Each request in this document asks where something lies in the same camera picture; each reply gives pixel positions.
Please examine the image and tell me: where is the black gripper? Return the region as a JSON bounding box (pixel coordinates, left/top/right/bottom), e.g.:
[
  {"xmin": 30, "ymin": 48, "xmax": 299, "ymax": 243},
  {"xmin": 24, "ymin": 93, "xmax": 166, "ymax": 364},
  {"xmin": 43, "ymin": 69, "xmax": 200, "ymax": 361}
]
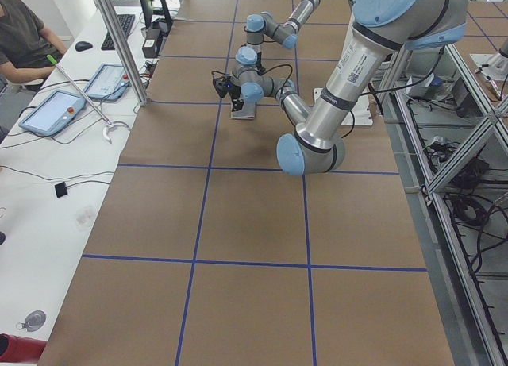
[{"xmin": 229, "ymin": 85, "xmax": 244, "ymax": 111}]

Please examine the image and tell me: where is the pink towel with grey edge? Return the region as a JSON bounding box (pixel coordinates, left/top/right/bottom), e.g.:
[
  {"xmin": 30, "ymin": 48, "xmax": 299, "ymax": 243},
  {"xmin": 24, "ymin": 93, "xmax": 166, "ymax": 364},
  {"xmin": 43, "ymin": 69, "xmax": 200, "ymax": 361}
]
[{"xmin": 230, "ymin": 102, "xmax": 256, "ymax": 120}]

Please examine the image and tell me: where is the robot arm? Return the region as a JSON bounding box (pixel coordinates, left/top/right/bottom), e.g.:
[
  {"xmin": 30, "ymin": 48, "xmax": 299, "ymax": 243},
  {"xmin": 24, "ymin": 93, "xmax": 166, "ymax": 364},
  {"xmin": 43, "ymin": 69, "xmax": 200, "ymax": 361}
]
[
  {"xmin": 214, "ymin": 0, "xmax": 468, "ymax": 175},
  {"xmin": 244, "ymin": 0, "xmax": 321, "ymax": 75}
]

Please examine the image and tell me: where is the neighbouring robot arm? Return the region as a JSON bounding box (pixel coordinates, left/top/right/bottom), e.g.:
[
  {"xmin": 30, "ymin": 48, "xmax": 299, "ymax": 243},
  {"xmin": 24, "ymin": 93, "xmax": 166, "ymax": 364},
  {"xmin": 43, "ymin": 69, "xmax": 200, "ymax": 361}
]
[{"xmin": 470, "ymin": 40, "xmax": 507, "ymax": 75}]

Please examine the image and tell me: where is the black power adapter box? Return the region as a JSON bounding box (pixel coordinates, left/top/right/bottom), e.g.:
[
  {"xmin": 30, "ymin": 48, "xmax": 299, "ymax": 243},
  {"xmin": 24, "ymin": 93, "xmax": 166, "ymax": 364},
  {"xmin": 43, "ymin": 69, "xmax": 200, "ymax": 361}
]
[{"xmin": 142, "ymin": 28, "xmax": 164, "ymax": 59}]

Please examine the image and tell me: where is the far teach pendant tablet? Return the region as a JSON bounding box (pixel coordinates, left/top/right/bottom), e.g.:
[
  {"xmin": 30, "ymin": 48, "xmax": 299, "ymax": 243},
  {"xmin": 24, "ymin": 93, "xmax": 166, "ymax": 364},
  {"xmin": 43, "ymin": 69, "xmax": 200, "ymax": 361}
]
[{"xmin": 84, "ymin": 64, "xmax": 130, "ymax": 102}]

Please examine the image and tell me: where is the teach pendant tablet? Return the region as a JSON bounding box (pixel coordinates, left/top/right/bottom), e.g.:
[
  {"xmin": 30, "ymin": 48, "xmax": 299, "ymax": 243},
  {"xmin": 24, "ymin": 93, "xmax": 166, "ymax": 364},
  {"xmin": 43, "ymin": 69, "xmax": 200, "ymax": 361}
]
[
  {"xmin": 18, "ymin": 91, "xmax": 86, "ymax": 137},
  {"xmin": 84, "ymin": 64, "xmax": 130, "ymax": 102}
]

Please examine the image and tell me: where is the black keyboard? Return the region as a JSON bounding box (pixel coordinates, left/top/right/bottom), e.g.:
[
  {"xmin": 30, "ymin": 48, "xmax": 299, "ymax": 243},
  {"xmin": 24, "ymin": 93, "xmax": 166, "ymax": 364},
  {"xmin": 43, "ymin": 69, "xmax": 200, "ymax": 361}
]
[{"xmin": 100, "ymin": 13, "xmax": 137, "ymax": 52}]

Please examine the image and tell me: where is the metal grabber stick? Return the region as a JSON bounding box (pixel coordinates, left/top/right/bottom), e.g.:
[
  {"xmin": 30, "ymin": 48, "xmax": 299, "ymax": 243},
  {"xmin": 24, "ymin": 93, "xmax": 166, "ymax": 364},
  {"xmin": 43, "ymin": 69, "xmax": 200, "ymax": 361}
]
[{"xmin": 46, "ymin": 55, "xmax": 130, "ymax": 144}]

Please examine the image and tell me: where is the black computer monitor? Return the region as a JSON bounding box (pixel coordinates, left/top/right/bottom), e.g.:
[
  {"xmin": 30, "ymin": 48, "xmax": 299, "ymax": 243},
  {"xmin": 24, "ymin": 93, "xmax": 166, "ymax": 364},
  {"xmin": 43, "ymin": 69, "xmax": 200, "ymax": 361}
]
[{"xmin": 140, "ymin": 0, "xmax": 173, "ymax": 33}]

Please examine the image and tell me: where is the black computer mouse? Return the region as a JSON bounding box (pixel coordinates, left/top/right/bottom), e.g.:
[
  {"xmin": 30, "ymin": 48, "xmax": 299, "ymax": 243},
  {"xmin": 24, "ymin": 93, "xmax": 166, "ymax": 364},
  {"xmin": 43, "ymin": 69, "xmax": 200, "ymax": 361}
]
[{"xmin": 75, "ymin": 41, "xmax": 93, "ymax": 52}]

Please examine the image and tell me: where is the near teach pendant tablet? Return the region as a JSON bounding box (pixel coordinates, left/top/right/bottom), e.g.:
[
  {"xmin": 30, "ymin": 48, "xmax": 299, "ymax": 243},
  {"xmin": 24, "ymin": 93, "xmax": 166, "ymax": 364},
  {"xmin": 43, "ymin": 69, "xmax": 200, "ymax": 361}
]
[{"xmin": 18, "ymin": 91, "xmax": 86, "ymax": 137}]

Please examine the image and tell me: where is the small black square puck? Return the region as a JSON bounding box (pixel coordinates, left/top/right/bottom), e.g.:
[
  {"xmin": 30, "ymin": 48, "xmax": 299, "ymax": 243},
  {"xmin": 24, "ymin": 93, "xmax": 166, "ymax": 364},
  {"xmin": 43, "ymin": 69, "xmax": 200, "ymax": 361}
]
[{"xmin": 54, "ymin": 182, "xmax": 69, "ymax": 198}]

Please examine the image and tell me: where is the seated person in grey shirt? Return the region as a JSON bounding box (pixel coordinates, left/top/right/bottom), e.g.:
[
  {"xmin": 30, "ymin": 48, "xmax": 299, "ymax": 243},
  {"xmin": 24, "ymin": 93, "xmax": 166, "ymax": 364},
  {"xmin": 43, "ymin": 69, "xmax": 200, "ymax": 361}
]
[{"xmin": 1, "ymin": 0, "xmax": 67, "ymax": 84}]

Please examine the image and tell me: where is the red bottle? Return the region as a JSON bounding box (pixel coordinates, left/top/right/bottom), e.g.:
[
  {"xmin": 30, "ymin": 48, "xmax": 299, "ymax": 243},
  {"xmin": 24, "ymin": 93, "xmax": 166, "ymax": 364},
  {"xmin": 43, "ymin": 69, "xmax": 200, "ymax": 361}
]
[{"xmin": 1, "ymin": 333, "xmax": 47, "ymax": 364}]

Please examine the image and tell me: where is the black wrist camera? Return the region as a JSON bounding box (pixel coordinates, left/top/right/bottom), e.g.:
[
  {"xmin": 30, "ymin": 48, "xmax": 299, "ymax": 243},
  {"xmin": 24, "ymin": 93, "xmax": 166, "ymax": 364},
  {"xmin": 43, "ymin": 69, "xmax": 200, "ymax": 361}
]
[{"xmin": 212, "ymin": 75, "xmax": 232, "ymax": 98}]

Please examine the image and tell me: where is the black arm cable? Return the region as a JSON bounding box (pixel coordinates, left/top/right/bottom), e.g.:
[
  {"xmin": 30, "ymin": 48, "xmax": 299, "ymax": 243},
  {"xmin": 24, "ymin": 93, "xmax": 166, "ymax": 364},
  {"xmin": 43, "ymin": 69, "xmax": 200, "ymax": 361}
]
[{"xmin": 210, "ymin": 64, "xmax": 297, "ymax": 101}]

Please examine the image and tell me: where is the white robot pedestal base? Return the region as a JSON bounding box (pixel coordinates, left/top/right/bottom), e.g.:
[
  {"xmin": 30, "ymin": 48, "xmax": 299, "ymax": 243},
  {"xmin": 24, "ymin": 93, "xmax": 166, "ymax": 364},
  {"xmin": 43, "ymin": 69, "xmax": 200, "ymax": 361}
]
[{"xmin": 306, "ymin": 87, "xmax": 372, "ymax": 130}]

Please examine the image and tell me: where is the aluminium frame post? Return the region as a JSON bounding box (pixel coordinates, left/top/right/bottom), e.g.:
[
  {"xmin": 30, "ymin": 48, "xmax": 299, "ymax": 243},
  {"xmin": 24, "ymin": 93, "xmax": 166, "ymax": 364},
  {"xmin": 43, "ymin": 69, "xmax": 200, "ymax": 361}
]
[{"xmin": 96, "ymin": 0, "xmax": 148, "ymax": 106}]

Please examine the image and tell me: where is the aluminium side frame rack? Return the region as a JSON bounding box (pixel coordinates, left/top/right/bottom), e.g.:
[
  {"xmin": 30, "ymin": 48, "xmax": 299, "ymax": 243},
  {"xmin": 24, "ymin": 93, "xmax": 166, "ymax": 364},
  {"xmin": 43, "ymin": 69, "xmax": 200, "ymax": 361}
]
[{"xmin": 374, "ymin": 46, "xmax": 507, "ymax": 365}]

